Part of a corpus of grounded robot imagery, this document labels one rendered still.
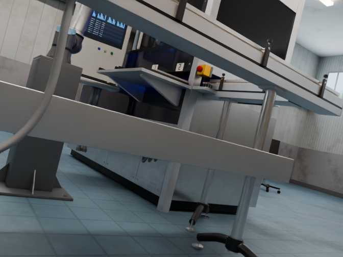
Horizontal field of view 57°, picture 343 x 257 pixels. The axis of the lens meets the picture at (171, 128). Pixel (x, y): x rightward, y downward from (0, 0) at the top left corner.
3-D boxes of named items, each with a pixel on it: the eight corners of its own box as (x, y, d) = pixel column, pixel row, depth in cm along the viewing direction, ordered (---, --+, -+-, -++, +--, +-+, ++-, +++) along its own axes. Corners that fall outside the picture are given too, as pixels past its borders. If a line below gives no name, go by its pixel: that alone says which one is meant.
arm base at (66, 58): (47, 57, 185) (52, 41, 185) (42, 59, 197) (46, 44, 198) (73, 66, 193) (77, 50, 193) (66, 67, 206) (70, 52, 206)
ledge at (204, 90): (206, 94, 222) (207, 92, 222) (219, 95, 212) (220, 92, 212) (192, 88, 214) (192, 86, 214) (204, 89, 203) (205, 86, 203)
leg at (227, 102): (201, 210, 213) (228, 100, 215) (210, 215, 206) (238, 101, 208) (191, 209, 208) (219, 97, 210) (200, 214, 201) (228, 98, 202)
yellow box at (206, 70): (203, 77, 217) (206, 67, 217) (211, 77, 211) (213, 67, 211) (195, 74, 212) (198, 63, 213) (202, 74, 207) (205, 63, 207)
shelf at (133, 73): (146, 89, 276) (147, 87, 276) (198, 92, 220) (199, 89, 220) (96, 72, 248) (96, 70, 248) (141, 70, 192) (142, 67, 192)
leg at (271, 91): (231, 247, 149) (269, 90, 151) (246, 255, 142) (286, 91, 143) (218, 247, 144) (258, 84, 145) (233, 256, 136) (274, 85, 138)
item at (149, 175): (135, 164, 438) (150, 103, 440) (253, 217, 272) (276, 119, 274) (64, 153, 378) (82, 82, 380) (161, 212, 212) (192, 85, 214)
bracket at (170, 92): (175, 106, 224) (179, 88, 225) (178, 106, 222) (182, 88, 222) (135, 93, 204) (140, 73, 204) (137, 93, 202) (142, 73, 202)
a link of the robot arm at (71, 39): (48, 42, 190) (54, 20, 190) (56, 48, 203) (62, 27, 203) (68, 47, 190) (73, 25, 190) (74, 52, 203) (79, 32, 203)
